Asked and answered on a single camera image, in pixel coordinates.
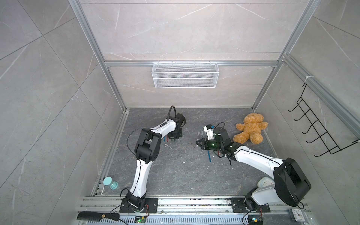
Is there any black wire hook rack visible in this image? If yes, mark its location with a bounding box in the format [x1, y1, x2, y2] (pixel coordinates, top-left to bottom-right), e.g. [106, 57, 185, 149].
[288, 83, 360, 158]

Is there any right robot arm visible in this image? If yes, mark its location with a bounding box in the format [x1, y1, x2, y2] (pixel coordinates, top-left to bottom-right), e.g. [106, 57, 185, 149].
[196, 124, 311, 212]

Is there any white wire mesh basket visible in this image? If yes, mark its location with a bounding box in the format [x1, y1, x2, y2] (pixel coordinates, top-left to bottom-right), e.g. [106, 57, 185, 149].
[151, 62, 219, 88]

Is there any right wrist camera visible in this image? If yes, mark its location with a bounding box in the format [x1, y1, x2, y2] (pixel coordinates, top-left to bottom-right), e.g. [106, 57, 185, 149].
[203, 124, 215, 140]

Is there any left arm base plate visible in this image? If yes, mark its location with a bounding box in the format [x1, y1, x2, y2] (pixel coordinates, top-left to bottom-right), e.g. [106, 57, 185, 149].
[119, 198, 158, 213]

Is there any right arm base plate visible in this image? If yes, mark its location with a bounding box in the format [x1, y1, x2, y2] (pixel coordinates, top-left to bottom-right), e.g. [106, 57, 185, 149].
[228, 197, 271, 213]

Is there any aluminium mounting rail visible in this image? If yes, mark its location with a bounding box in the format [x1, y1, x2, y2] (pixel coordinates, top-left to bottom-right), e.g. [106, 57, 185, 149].
[76, 196, 317, 225]

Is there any brown teddy bear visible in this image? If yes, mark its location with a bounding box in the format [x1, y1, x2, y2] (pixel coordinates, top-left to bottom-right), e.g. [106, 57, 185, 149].
[233, 113, 269, 144]

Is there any teal sand timer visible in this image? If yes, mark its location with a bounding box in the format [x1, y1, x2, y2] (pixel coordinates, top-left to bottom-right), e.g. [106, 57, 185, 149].
[103, 176, 118, 190]

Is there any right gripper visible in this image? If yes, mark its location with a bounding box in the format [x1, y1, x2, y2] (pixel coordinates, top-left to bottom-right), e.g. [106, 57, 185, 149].
[196, 138, 224, 152]

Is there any small white clock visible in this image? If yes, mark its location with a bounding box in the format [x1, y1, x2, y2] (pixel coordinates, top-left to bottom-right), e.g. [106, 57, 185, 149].
[289, 209, 306, 223]

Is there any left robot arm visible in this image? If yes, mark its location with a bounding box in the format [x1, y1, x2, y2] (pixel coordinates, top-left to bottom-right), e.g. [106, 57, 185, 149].
[125, 106, 186, 211]

